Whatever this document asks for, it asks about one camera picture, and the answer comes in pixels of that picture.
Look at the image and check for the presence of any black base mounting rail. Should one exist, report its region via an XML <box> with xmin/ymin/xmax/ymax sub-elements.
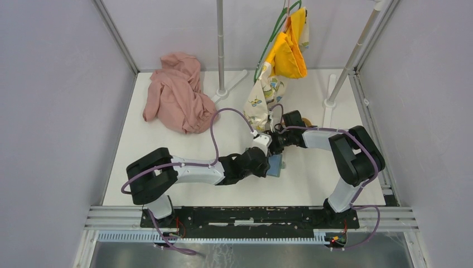
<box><xmin>157</xmin><ymin>207</ymin><xmax>360</xmax><ymax>238</ymax></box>

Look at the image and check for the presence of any yellow oval tray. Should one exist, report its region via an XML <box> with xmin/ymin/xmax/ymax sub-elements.
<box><xmin>302</xmin><ymin>118</ymin><xmax>312</xmax><ymax>127</ymax></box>

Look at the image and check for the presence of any right metal rack pole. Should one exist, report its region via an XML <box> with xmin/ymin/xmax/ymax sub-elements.
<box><xmin>322</xmin><ymin>0</ymin><xmax>386</xmax><ymax>128</ymax></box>

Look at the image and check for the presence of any pink crumpled garment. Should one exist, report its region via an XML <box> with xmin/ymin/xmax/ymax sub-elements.
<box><xmin>142</xmin><ymin>52</ymin><xmax>217</xmax><ymax>134</ymax></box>

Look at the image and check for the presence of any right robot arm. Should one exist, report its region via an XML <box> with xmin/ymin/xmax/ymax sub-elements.
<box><xmin>265</xmin><ymin>111</ymin><xmax>386</xmax><ymax>228</ymax></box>

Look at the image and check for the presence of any white slotted cable duct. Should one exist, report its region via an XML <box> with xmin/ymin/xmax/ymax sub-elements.
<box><xmin>96</xmin><ymin>231</ymin><xmax>328</xmax><ymax>245</ymax></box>

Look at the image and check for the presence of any metal rack pole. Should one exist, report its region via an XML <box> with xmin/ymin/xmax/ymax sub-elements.
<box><xmin>322</xmin><ymin>0</ymin><xmax>386</xmax><ymax>128</ymax></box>
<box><xmin>211</xmin><ymin>0</ymin><xmax>248</xmax><ymax>104</ymax></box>

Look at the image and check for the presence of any left metal rack pole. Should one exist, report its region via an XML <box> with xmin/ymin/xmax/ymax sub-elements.
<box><xmin>211</xmin><ymin>0</ymin><xmax>248</xmax><ymax>104</ymax></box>

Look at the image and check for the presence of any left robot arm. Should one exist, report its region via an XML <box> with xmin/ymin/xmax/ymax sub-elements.
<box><xmin>121</xmin><ymin>147</ymin><xmax>269</xmax><ymax>228</ymax></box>

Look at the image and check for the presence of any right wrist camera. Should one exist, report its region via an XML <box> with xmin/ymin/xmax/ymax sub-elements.
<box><xmin>266</xmin><ymin>111</ymin><xmax>281</xmax><ymax>131</ymax></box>

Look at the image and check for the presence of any green clothes hanger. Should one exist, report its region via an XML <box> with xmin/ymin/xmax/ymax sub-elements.
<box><xmin>253</xmin><ymin>0</ymin><xmax>302</xmax><ymax>83</ymax></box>

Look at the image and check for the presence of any cartoon print children's garment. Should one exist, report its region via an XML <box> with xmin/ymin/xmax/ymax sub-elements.
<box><xmin>243</xmin><ymin>7</ymin><xmax>310</xmax><ymax>132</ymax></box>

